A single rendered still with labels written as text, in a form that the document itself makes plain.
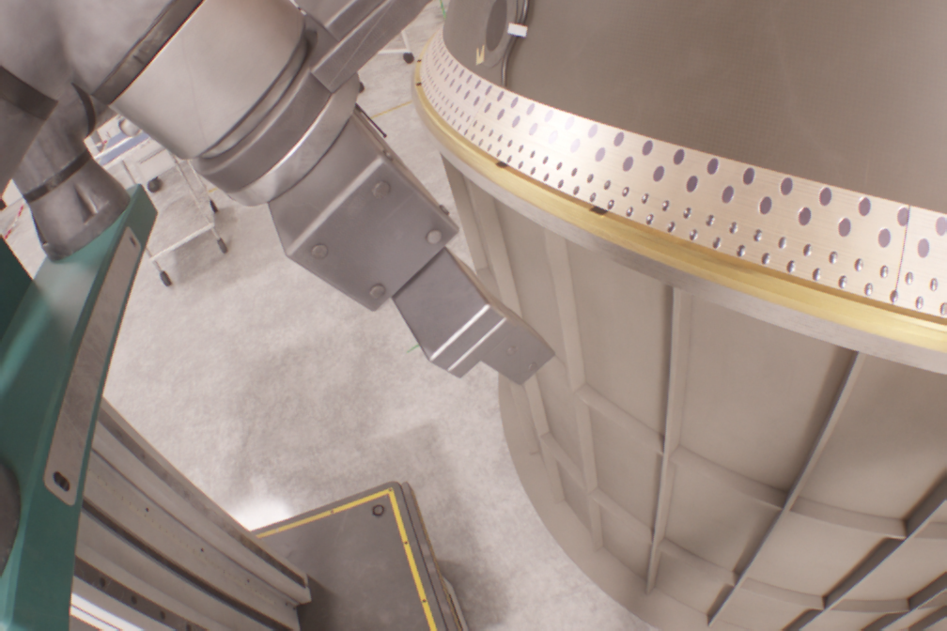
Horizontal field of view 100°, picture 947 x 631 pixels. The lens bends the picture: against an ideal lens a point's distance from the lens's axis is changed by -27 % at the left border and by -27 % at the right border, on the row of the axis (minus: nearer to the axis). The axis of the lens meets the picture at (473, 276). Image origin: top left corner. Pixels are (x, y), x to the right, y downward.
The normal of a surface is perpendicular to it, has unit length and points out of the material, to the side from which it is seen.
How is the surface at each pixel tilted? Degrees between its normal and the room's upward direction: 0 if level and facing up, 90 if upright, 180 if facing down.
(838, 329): 90
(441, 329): 25
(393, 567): 0
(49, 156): 90
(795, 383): 90
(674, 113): 62
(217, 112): 100
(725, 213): 43
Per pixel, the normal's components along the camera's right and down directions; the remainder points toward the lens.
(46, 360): -0.23, -0.75
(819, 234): -0.59, -0.13
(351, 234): 0.47, 0.58
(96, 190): 0.84, -0.28
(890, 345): -0.57, 0.62
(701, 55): -0.74, 0.15
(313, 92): 0.79, 0.11
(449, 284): -0.51, -0.44
